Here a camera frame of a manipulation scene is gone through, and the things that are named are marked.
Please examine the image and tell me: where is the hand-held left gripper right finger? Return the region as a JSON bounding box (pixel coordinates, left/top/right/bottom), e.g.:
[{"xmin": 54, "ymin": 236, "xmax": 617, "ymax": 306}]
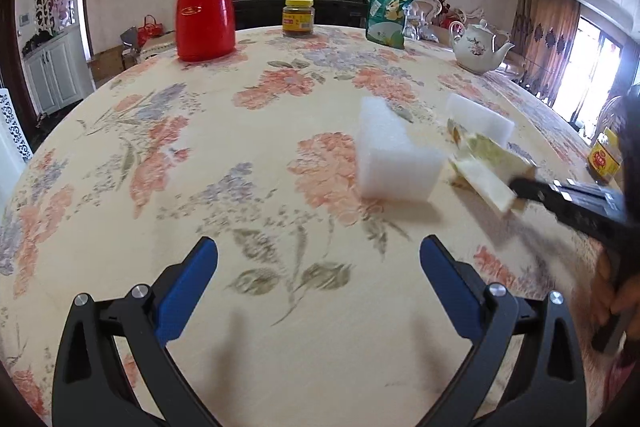
[{"xmin": 419, "ymin": 235, "xmax": 587, "ymax": 427}]

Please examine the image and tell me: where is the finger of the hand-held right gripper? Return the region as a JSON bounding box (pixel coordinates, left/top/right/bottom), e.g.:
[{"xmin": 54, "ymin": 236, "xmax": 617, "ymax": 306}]
[{"xmin": 510, "ymin": 178, "xmax": 567, "ymax": 219}]

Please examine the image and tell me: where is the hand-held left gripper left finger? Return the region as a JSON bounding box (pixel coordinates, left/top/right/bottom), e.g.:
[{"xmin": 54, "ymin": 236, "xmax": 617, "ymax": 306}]
[{"xmin": 51, "ymin": 236, "xmax": 221, "ymax": 427}]

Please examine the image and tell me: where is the cardboard piece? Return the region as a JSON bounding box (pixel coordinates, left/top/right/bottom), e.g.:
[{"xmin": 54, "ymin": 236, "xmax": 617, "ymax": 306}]
[{"xmin": 446, "ymin": 119, "xmax": 540, "ymax": 214}]

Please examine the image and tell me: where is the person's right hand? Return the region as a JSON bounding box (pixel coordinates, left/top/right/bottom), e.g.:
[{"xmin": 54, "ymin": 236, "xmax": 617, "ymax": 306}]
[{"xmin": 596, "ymin": 251, "xmax": 640, "ymax": 317}]

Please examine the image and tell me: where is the yellow red box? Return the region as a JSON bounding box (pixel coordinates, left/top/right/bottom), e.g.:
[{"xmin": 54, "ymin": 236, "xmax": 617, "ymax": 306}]
[{"xmin": 587, "ymin": 127, "xmax": 623, "ymax": 185}]

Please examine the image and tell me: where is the small white foam block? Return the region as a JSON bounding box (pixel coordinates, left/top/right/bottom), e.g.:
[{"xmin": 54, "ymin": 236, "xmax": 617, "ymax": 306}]
[{"xmin": 445, "ymin": 93, "xmax": 516, "ymax": 148}]

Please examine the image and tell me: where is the large white foam block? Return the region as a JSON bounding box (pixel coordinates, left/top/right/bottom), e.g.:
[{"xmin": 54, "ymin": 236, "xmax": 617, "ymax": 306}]
[{"xmin": 357, "ymin": 96, "xmax": 446, "ymax": 202}]

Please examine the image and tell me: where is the white floral teapot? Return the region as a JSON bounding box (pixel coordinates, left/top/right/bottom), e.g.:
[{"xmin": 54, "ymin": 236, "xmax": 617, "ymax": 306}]
[{"xmin": 448, "ymin": 19, "xmax": 516, "ymax": 75}]

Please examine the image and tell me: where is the brown patterned curtain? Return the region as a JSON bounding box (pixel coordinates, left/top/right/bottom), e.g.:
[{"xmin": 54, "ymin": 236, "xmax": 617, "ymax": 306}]
[{"xmin": 510, "ymin": 0, "xmax": 583, "ymax": 108}]

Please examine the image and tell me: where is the ornate cream sofa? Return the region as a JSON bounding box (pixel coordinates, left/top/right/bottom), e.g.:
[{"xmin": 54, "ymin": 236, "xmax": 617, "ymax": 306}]
[{"xmin": 415, "ymin": 0, "xmax": 487, "ymax": 42}]

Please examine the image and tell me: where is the green snack bag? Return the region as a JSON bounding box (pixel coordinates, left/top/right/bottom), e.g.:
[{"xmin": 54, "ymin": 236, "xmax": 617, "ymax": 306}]
[{"xmin": 366, "ymin": 0, "xmax": 427, "ymax": 50}]

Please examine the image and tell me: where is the cardboard box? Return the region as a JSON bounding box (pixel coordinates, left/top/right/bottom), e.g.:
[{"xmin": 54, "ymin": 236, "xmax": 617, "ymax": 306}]
[{"xmin": 87, "ymin": 44, "xmax": 126, "ymax": 82}]

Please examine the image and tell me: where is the white cabinet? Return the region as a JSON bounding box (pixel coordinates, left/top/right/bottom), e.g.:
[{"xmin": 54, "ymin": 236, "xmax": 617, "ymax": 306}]
[{"xmin": 22, "ymin": 27, "xmax": 96, "ymax": 112}]

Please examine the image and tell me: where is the red handbag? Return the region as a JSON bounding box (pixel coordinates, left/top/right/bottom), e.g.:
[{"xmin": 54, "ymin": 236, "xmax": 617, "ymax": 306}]
[{"xmin": 137, "ymin": 14, "xmax": 165, "ymax": 48}]

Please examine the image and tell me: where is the red thermos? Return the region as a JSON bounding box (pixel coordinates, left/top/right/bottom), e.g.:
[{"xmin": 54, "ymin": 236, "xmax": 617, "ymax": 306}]
[{"xmin": 175, "ymin": 0, "xmax": 237, "ymax": 62}]

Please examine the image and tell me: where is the dark piano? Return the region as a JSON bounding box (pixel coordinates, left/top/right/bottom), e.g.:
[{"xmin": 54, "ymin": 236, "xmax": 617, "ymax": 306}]
[{"xmin": 230, "ymin": 0, "xmax": 373, "ymax": 30}]

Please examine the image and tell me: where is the yellow label jar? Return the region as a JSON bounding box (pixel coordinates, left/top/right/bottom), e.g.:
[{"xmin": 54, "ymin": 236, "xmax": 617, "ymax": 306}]
[{"xmin": 281, "ymin": 0, "xmax": 315, "ymax": 38}]

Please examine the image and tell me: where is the dark wooden door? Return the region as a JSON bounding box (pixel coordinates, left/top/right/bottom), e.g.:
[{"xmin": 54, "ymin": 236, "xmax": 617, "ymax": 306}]
[{"xmin": 0, "ymin": 0, "xmax": 26, "ymax": 58}]

